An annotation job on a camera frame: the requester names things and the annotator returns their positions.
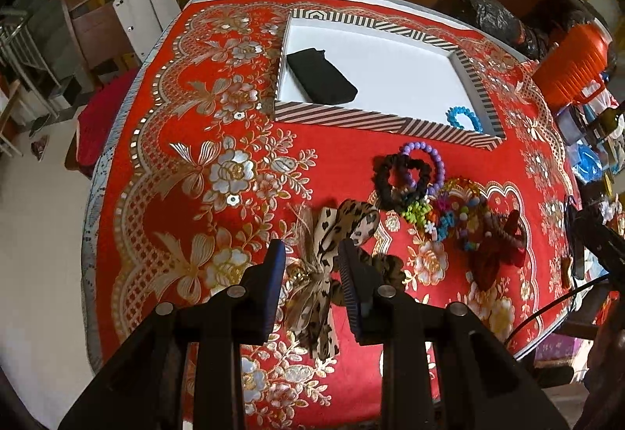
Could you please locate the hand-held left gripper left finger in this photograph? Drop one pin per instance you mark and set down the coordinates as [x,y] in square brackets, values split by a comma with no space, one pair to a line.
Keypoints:
[276,266]

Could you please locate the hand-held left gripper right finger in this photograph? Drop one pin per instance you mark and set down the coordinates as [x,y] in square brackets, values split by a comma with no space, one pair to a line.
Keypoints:
[349,276]

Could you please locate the brown scrunchie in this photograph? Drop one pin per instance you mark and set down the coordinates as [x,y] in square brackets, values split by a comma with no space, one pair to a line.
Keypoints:
[388,271]

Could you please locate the leopard print hair bow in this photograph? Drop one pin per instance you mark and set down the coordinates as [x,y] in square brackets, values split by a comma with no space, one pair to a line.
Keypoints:
[324,234]

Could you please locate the black scrunchie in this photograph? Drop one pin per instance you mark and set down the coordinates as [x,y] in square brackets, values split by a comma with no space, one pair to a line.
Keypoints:
[390,195]

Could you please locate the red hair bow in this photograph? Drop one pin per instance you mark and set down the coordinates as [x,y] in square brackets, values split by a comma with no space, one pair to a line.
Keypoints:
[493,264]

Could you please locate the striped shallow box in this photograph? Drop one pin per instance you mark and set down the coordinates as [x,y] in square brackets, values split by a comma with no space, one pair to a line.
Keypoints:
[390,68]

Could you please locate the red floral tablecloth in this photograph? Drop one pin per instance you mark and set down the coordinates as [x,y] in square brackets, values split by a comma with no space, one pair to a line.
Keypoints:
[185,215]

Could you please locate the dark glass bottle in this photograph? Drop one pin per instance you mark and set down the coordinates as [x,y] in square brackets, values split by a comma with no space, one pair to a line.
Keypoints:
[605,119]

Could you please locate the orange plastic basket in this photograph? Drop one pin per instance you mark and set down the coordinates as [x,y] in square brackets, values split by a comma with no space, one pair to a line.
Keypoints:
[571,63]

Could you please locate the black cloth pouch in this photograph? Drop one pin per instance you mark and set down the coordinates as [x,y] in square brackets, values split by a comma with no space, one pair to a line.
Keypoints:
[322,75]

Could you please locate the red seat cushion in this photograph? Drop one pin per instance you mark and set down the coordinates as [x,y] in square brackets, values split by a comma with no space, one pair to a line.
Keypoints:
[105,117]

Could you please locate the black plastic bag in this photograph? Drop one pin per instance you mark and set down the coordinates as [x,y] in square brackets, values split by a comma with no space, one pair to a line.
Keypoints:
[493,22]

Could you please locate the dark wooden chair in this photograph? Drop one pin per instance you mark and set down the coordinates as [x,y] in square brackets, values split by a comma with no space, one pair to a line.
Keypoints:
[90,34]

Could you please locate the metal rack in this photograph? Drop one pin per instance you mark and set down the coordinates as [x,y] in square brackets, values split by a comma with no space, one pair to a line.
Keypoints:
[27,58]

